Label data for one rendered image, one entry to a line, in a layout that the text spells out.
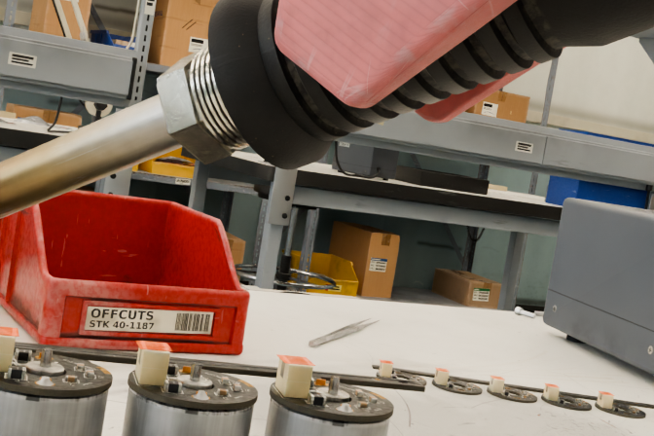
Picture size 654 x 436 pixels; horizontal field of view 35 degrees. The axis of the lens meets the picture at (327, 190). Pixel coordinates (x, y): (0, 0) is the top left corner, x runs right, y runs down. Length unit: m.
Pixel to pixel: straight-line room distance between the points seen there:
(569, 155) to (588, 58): 2.85
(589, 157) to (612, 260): 2.59
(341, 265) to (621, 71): 2.13
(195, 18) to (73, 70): 1.94
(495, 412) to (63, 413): 0.33
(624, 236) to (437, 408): 0.23
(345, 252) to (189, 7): 1.42
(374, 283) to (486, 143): 1.99
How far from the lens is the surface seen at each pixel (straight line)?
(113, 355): 0.22
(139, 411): 0.20
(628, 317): 0.66
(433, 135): 2.93
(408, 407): 0.47
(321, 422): 0.20
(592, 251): 0.70
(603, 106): 6.13
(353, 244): 4.96
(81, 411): 0.20
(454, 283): 5.27
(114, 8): 4.76
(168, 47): 4.39
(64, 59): 2.52
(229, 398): 0.20
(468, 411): 0.49
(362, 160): 2.96
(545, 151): 3.16
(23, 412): 0.19
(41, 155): 0.16
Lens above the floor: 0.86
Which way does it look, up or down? 3 degrees down
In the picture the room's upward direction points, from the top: 9 degrees clockwise
